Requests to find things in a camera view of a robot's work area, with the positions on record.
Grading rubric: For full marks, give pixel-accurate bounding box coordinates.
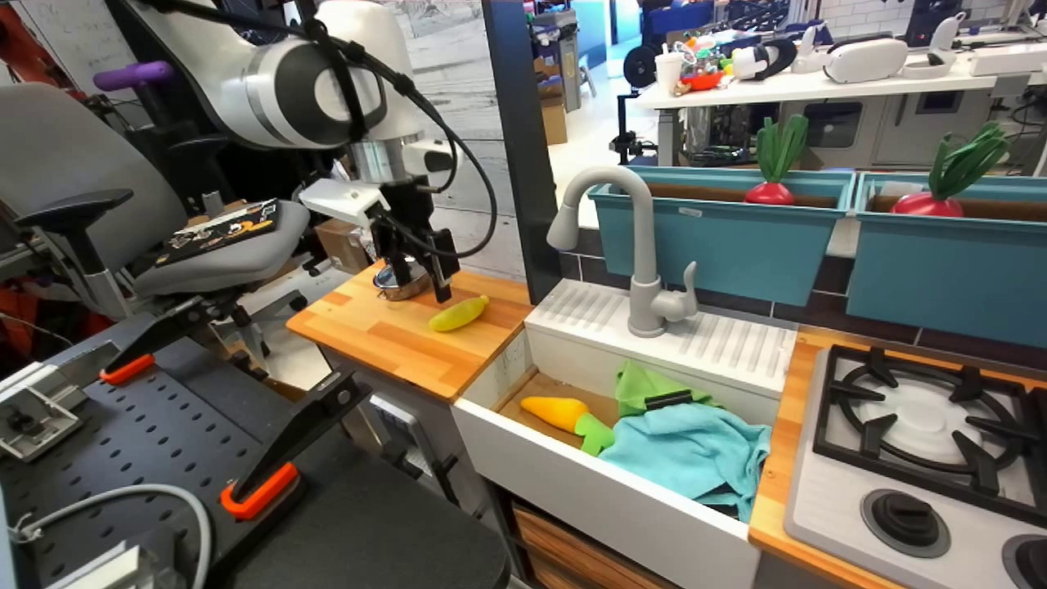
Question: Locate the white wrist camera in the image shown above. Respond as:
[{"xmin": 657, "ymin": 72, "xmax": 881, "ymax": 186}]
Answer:
[{"xmin": 294, "ymin": 178, "xmax": 386, "ymax": 230}]

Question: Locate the black frame post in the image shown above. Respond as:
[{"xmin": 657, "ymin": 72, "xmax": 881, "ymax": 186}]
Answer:
[{"xmin": 481, "ymin": 0, "xmax": 566, "ymax": 308}]

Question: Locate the grey toy stove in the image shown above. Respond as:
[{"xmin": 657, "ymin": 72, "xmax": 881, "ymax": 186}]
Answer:
[{"xmin": 781, "ymin": 341, "xmax": 1047, "ymax": 589}]

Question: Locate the cardboard box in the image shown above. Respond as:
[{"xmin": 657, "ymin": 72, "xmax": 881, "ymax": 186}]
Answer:
[{"xmin": 316, "ymin": 215, "xmax": 380, "ymax": 276}]

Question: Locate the marble pattern backdrop panel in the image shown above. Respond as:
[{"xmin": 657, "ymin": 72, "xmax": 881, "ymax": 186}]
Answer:
[{"xmin": 357, "ymin": 0, "xmax": 532, "ymax": 285}]

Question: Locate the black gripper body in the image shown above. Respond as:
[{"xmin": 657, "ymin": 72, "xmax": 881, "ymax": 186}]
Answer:
[{"xmin": 366, "ymin": 173, "xmax": 462, "ymax": 273}]

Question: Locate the white rounded device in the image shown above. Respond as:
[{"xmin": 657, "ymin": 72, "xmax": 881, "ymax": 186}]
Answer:
[{"xmin": 821, "ymin": 37, "xmax": 912, "ymax": 88}]

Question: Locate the black clamp orange handle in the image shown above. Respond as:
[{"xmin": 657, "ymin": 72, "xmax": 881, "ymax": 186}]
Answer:
[
  {"xmin": 94, "ymin": 294, "xmax": 223, "ymax": 389},
  {"xmin": 217, "ymin": 370, "xmax": 372, "ymax": 523}
]

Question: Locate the teal cloth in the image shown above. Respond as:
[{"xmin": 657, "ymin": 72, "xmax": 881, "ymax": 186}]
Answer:
[{"xmin": 598, "ymin": 404, "xmax": 773, "ymax": 523}]

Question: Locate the white table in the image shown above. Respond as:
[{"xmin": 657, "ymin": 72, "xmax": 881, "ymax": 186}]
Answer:
[{"xmin": 634, "ymin": 68, "xmax": 1047, "ymax": 167}]

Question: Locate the white toy sink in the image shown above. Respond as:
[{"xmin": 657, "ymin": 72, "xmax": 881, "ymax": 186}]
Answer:
[{"xmin": 453, "ymin": 276, "xmax": 803, "ymax": 589}]

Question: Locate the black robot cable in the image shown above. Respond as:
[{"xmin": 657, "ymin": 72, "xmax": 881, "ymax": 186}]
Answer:
[{"xmin": 306, "ymin": 20, "xmax": 500, "ymax": 266}]

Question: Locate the grey toy faucet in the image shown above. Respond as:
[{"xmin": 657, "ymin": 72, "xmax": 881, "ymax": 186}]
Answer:
[{"xmin": 542, "ymin": 163, "xmax": 704, "ymax": 341}]

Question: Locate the purple cylinder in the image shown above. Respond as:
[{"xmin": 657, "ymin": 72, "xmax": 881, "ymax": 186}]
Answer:
[{"xmin": 92, "ymin": 59, "xmax": 176, "ymax": 93}]

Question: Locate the yellow carrot toy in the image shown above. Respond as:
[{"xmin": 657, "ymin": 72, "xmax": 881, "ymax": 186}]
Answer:
[{"xmin": 516, "ymin": 393, "xmax": 620, "ymax": 457}]

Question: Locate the grey metal bracket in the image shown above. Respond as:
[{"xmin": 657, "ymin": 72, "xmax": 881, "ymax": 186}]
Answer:
[{"xmin": 0, "ymin": 356, "xmax": 85, "ymax": 465}]

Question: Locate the clutter on chair seat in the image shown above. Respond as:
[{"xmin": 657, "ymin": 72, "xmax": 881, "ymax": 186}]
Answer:
[{"xmin": 159, "ymin": 197, "xmax": 285, "ymax": 268}]

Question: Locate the grey cable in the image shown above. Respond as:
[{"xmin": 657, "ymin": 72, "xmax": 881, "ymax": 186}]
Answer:
[{"xmin": 9, "ymin": 481, "xmax": 217, "ymax": 589}]

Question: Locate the yellow banana toy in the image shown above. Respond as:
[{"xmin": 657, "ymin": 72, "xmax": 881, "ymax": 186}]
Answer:
[{"xmin": 425, "ymin": 294, "xmax": 491, "ymax": 337}]

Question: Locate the red radish toy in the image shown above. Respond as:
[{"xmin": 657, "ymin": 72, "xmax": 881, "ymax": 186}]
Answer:
[
  {"xmin": 743, "ymin": 111, "xmax": 813, "ymax": 211},
  {"xmin": 891, "ymin": 123, "xmax": 1014, "ymax": 220}
]

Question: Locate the grey office chair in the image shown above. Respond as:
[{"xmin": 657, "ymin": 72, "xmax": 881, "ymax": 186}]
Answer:
[{"xmin": 0, "ymin": 81, "xmax": 316, "ymax": 330}]

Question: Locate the teal planter box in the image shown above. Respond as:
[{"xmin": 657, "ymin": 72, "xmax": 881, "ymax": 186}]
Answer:
[
  {"xmin": 589, "ymin": 162, "xmax": 861, "ymax": 312},
  {"xmin": 846, "ymin": 171, "xmax": 1047, "ymax": 355}
]

